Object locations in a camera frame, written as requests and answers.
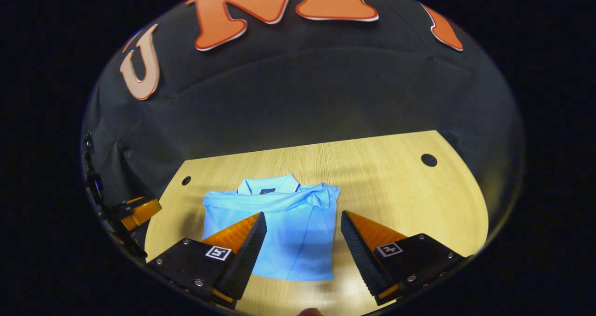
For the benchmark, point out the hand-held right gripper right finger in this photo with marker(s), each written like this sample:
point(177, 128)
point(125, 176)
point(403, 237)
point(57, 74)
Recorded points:
point(361, 260)

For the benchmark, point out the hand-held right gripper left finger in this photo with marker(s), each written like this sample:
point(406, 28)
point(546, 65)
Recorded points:
point(247, 260)

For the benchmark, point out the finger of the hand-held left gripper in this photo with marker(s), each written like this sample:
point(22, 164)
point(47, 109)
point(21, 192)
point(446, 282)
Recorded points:
point(144, 211)

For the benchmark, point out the light blue T-shirt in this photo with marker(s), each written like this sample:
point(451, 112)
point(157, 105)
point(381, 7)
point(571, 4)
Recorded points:
point(302, 241)

